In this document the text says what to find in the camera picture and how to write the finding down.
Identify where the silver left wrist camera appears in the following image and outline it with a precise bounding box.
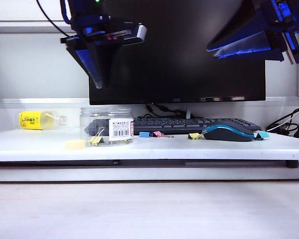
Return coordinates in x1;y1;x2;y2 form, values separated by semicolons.
124;23;149;43

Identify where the black monitor cable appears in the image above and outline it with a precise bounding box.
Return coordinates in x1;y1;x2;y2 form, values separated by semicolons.
139;103;187;119

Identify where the pink binder clip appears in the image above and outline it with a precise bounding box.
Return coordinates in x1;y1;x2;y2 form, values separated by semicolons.
151;130;175;139

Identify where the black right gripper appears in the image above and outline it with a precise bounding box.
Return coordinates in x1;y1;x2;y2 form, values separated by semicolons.
206;0;299;65

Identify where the blue and black computer mouse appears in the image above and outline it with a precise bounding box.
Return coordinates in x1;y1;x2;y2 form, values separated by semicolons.
202;123;255;143

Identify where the pale yellow bottle cap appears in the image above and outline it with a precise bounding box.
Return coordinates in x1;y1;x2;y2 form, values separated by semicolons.
65;139;87;150

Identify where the black computer monitor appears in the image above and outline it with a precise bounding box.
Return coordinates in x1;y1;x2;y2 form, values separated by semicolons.
86;0;266;106

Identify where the black power cable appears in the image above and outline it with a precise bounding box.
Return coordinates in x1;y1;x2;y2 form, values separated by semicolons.
265;106;299;132

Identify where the teal binder clip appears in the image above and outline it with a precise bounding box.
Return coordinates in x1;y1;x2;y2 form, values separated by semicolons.
253;131;269;141

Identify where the round transparent plastic box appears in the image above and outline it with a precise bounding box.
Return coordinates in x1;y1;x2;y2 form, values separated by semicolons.
80;107;135;147

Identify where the black computer keyboard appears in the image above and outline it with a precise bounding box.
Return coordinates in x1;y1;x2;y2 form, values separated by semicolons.
84;118;262;136

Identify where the plastic bottle with yellow label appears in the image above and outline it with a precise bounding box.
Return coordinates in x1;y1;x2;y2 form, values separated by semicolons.
18;111;69;131

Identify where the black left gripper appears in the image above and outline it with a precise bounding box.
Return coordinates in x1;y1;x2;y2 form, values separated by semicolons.
60;16;130;89

